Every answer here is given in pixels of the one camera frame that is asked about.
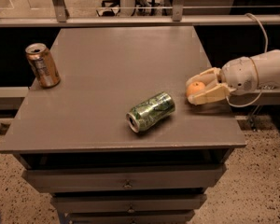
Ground grey metal railing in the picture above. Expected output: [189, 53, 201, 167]
[0, 0, 280, 27]

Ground grey drawer cabinet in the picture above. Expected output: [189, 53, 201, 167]
[0, 25, 247, 224]

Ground bottom grey drawer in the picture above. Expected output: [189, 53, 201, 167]
[69, 210, 194, 224]

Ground white cable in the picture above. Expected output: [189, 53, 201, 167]
[225, 12, 269, 109]

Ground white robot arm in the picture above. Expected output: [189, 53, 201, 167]
[186, 49, 280, 105]

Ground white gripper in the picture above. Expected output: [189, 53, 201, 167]
[186, 57, 259, 105]

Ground black office chair base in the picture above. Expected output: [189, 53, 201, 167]
[96, 0, 120, 17]

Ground grey drawer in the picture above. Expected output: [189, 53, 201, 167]
[51, 194, 206, 214]
[69, 210, 194, 224]
[22, 164, 226, 193]

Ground middle grey drawer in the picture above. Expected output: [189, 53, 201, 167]
[51, 194, 206, 214]

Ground top grey drawer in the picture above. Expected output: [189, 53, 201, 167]
[22, 164, 226, 193]

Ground brown soda can upright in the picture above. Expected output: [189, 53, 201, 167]
[25, 43, 61, 88]

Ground orange fruit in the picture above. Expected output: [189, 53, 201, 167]
[186, 81, 205, 96]

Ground green soda can lying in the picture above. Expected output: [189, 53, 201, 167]
[126, 92, 175, 133]

